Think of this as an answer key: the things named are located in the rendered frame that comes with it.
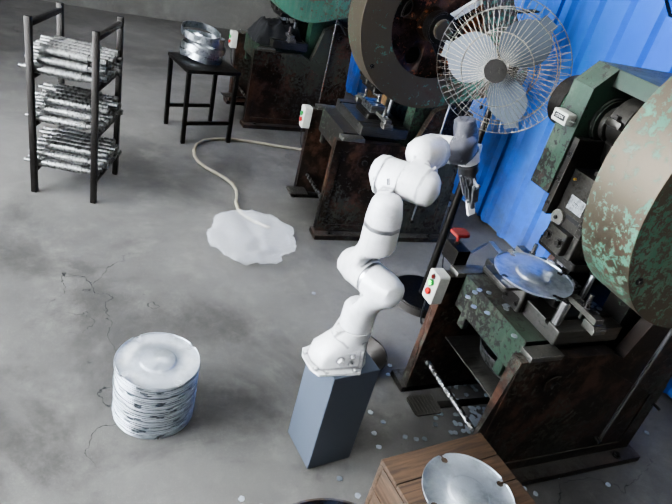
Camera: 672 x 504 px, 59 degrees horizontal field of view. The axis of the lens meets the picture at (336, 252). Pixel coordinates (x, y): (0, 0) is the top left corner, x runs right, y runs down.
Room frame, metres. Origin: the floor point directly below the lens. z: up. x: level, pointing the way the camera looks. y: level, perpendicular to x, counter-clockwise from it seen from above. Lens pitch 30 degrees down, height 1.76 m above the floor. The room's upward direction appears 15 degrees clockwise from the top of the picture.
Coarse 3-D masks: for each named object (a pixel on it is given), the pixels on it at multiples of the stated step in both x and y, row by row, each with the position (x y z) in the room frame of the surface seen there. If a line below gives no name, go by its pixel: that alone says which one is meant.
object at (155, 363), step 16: (144, 336) 1.63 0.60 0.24; (160, 336) 1.65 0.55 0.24; (176, 336) 1.67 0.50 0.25; (128, 352) 1.53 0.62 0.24; (144, 352) 1.55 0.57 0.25; (160, 352) 1.57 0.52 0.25; (176, 352) 1.59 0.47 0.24; (192, 352) 1.61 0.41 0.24; (128, 368) 1.46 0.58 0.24; (144, 368) 1.47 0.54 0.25; (160, 368) 1.49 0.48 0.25; (176, 368) 1.52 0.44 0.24; (192, 368) 1.54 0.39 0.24; (144, 384) 1.41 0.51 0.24; (160, 384) 1.42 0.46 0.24; (176, 384) 1.44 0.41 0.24
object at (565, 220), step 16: (576, 176) 1.94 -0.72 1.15; (592, 176) 1.92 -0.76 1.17; (576, 192) 1.91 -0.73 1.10; (560, 208) 1.94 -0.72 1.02; (576, 208) 1.89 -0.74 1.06; (560, 224) 1.91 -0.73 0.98; (576, 224) 1.86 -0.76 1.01; (544, 240) 1.91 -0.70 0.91; (560, 240) 1.85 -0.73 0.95; (576, 240) 1.84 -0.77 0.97; (576, 256) 1.84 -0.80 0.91
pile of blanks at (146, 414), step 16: (128, 384) 1.39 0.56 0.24; (192, 384) 1.50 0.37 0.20; (128, 400) 1.39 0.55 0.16; (144, 400) 1.39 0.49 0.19; (160, 400) 1.40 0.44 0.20; (176, 400) 1.44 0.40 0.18; (192, 400) 1.52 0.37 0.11; (128, 416) 1.40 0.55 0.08; (144, 416) 1.40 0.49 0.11; (160, 416) 1.40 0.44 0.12; (176, 416) 1.44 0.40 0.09; (128, 432) 1.39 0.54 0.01; (144, 432) 1.39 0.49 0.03; (160, 432) 1.41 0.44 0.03; (176, 432) 1.45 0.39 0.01
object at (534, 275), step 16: (496, 256) 1.93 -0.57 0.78; (512, 256) 1.97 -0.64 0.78; (528, 256) 2.01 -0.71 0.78; (512, 272) 1.85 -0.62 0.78; (528, 272) 1.87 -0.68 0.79; (544, 272) 1.90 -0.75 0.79; (560, 272) 1.95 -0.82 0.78; (528, 288) 1.76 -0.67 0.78; (544, 288) 1.79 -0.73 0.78; (560, 288) 1.82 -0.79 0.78
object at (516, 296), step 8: (488, 272) 1.82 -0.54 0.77; (496, 272) 1.82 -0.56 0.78; (496, 280) 1.78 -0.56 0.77; (504, 280) 1.78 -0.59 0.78; (504, 288) 1.74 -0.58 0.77; (512, 288) 1.74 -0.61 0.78; (504, 296) 1.88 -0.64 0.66; (512, 296) 1.85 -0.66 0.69; (520, 296) 1.82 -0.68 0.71; (528, 296) 1.81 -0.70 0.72; (536, 296) 1.83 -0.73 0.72; (512, 304) 1.82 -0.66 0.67; (520, 304) 1.81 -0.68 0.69
